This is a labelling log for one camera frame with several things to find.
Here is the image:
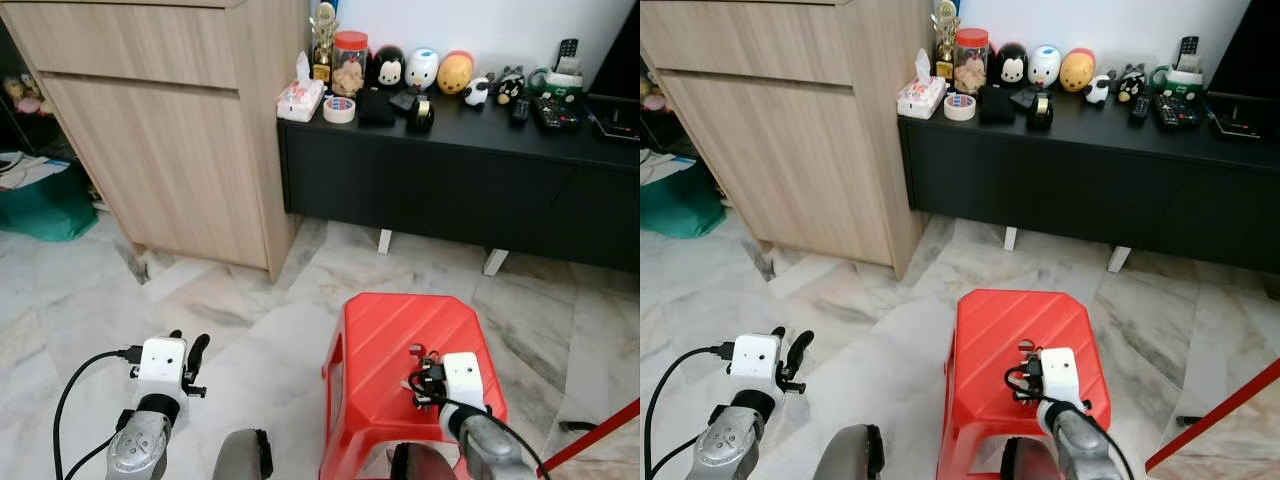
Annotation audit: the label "yellow bear plush toy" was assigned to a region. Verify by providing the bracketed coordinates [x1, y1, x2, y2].
[436, 50, 476, 97]
[1059, 47, 1098, 95]

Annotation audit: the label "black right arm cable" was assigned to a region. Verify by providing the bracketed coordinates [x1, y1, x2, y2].
[405, 372, 549, 480]
[1003, 362, 1138, 480]

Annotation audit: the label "black TV console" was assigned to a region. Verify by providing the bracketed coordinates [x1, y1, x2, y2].
[277, 93, 641, 277]
[897, 92, 1280, 277]

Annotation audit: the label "black mouse plush toy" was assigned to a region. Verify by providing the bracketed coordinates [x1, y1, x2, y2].
[372, 45, 407, 92]
[994, 42, 1030, 90]

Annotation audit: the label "white pink tissue pack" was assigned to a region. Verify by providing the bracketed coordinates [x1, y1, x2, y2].
[276, 52, 327, 124]
[896, 50, 949, 122]

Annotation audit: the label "white papers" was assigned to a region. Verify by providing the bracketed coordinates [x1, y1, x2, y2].
[640, 150, 687, 187]
[0, 150, 73, 192]

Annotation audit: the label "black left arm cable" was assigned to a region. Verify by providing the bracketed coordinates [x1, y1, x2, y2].
[645, 343, 741, 480]
[52, 346, 147, 480]

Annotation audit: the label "green mug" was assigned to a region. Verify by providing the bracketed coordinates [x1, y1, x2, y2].
[529, 65, 587, 107]
[1149, 62, 1207, 103]

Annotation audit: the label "grey robot right leg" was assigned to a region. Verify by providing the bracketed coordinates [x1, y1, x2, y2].
[999, 436, 1063, 480]
[387, 441, 463, 480]

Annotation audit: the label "black remote with coloured buttons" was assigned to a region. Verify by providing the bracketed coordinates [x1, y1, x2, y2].
[1151, 93, 1204, 132]
[530, 95, 584, 134]

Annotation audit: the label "white round plush toy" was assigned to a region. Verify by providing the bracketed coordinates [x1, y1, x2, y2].
[404, 46, 442, 94]
[1027, 44, 1064, 92]

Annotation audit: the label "gold trophy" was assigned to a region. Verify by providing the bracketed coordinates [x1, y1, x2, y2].
[931, 0, 962, 80]
[309, 0, 340, 82]

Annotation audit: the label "black television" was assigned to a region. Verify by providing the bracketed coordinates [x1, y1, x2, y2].
[1204, 0, 1280, 102]
[583, 0, 641, 102]

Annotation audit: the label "green bag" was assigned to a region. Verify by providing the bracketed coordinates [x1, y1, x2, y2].
[640, 163, 699, 242]
[0, 163, 99, 244]

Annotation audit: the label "marble table with red edge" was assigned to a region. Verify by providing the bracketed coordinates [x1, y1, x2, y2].
[1144, 384, 1280, 474]
[539, 397, 641, 478]

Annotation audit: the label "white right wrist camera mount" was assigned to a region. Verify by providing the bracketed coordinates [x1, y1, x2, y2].
[1040, 346, 1083, 407]
[443, 351, 489, 412]

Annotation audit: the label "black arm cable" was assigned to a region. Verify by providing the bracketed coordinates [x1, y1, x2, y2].
[1003, 362, 1138, 480]
[52, 346, 147, 480]
[645, 343, 741, 480]
[405, 372, 549, 480]

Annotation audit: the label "small black cat figurine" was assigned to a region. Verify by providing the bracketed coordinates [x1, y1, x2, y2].
[496, 66, 529, 105]
[1116, 63, 1149, 104]

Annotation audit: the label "red plastic stool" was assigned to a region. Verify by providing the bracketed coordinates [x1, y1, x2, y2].
[319, 292, 509, 480]
[936, 288, 1112, 480]

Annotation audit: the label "flat black set-top box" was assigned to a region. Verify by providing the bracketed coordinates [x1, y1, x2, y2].
[1206, 104, 1264, 142]
[589, 108, 641, 143]

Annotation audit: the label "clear jar with red lid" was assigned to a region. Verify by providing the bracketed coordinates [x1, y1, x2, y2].
[952, 28, 992, 97]
[331, 31, 370, 99]

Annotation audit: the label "light wooden cabinet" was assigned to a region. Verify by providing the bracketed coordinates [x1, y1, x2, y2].
[640, 0, 937, 282]
[0, 0, 312, 282]

